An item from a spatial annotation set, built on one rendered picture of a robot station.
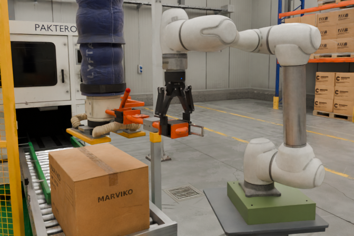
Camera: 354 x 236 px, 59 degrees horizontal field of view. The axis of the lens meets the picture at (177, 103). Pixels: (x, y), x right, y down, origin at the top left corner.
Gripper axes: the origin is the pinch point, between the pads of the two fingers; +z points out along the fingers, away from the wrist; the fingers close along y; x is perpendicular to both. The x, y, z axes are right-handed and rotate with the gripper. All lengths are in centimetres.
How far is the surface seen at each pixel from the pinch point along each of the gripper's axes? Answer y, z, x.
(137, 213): -12, 58, -51
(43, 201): 16, 73, -135
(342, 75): -762, 11, -294
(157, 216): -30, 68, -59
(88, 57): 10, -26, -54
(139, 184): -13, 42, -51
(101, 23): 6, -41, -49
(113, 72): 0, -19, -49
